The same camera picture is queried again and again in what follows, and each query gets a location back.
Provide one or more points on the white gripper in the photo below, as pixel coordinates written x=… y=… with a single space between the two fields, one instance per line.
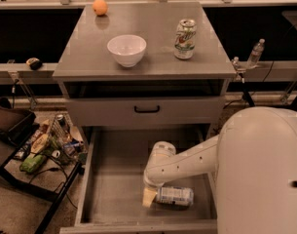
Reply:
x=150 y=182

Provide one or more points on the clear plastic water bottle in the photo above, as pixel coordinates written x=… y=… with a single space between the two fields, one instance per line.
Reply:
x=173 y=195

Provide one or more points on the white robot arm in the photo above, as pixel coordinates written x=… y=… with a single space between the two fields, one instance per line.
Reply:
x=254 y=159

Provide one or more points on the open grey middle drawer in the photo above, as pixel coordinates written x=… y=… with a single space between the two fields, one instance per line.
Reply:
x=111 y=195

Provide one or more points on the grey drawer cabinet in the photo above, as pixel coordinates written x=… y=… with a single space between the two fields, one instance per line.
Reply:
x=87 y=70

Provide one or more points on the small water bottle on ledge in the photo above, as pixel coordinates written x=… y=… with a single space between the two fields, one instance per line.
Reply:
x=255 y=54

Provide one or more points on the green snack bag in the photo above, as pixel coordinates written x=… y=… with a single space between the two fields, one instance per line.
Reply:
x=32 y=163

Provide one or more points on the white bowl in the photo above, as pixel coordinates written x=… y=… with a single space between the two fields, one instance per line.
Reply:
x=127 y=50

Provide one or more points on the dark brown bag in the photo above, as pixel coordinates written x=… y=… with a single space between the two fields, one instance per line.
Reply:
x=14 y=122

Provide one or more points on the green soda can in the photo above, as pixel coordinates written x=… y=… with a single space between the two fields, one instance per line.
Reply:
x=185 y=39

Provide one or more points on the black and yellow tape measure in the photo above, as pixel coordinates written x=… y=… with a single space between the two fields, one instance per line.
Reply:
x=34 y=63

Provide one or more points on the orange fruit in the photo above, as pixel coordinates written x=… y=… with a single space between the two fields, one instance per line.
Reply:
x=100 y=7

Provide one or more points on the closed drawer with black handle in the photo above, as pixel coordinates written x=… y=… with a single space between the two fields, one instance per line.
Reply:
x=143 y=112

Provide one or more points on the wire basket of groceries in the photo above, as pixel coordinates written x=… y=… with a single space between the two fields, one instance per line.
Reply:
x=62 y=142

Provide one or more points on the black cart frame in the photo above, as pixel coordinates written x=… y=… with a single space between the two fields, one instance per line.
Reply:
x=7 y=152

